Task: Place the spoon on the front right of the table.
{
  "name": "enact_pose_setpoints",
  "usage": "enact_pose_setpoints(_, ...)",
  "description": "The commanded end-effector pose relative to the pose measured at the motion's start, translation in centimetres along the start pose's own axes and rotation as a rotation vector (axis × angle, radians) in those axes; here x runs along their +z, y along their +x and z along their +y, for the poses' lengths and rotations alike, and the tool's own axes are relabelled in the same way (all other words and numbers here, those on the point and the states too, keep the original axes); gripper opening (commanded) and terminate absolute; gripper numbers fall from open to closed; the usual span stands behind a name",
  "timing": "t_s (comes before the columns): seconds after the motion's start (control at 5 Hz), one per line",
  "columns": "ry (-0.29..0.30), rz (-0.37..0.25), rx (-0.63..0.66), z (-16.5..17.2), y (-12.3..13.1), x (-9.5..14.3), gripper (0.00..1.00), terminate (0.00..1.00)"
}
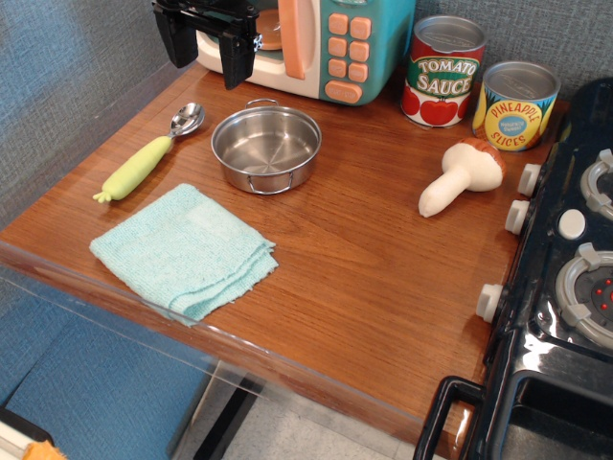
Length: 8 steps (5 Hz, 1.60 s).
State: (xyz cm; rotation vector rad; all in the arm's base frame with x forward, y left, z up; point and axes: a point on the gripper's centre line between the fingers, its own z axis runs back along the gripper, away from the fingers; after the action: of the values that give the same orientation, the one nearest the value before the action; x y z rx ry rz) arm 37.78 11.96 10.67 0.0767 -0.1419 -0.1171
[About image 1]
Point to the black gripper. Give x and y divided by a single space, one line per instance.
233 23

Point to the spoon with green handle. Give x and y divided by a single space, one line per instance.
139 165

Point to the orange microwave turntable plate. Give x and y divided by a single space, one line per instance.
269 27

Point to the small steel pot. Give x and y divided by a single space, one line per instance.
267 149

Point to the teal toy microwave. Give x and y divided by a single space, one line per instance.
338 51

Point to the light teal folded cloth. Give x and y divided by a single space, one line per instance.
186 253

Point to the tomato sauce can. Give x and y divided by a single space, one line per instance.
445 56

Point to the plush mushroom toy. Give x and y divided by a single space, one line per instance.
471 165

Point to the pineapple slices can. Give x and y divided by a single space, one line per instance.
515 103

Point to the white stove knob upper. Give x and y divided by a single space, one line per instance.
528 179

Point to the white stove knob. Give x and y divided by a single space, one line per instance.
516 216
488 300
528 179

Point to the white stove knob middle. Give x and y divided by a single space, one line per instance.
516 216

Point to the white stove knob lower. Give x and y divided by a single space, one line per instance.
488 300

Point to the black toy stove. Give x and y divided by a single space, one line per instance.
547 392

